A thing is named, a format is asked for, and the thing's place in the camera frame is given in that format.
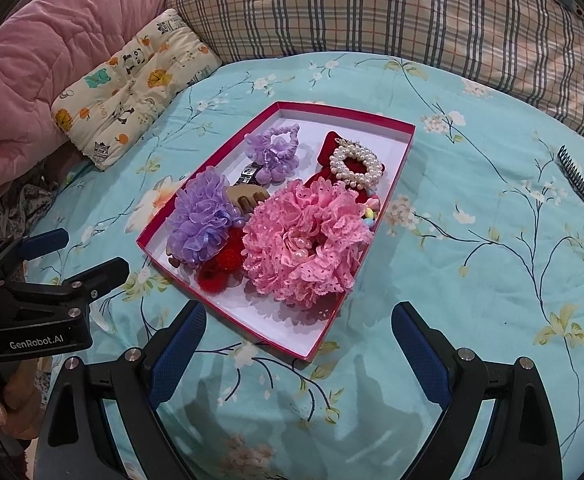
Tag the cartoon print pillow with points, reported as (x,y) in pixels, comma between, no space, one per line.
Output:
(137,75)

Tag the small purple scrunchie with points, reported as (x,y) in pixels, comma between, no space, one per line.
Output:
(272,157)

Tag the person's left hand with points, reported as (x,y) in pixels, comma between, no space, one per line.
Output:
(22,410)

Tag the turquoise floral bedsheet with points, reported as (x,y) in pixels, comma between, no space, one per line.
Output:
(472,285)

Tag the red velvet bow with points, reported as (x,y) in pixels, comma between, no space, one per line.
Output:
(328,147)

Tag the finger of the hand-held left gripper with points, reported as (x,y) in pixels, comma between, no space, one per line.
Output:
(42,242)
(102,275)

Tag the pink quilt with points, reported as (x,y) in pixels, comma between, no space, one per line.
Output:
(47,35)

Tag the large purple organza scrunchie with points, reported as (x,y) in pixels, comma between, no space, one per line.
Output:
(202,220)

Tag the plaid pillow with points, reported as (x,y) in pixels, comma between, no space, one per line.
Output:
(372,5)

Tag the red lace scrunchie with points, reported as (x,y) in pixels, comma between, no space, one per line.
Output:
(217,275)

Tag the dark patterned cloth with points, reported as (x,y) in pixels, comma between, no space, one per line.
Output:
(17,200)

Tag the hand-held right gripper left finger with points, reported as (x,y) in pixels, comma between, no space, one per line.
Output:
(177,355)

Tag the brown hair claw clip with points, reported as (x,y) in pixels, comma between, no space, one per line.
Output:
(247,197)

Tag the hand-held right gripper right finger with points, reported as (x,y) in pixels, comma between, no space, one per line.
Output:
(422,355)

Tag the pink lace scrunchie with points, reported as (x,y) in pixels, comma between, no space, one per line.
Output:
(297,245)

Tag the red shallow box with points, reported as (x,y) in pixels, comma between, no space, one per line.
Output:
(272,320)

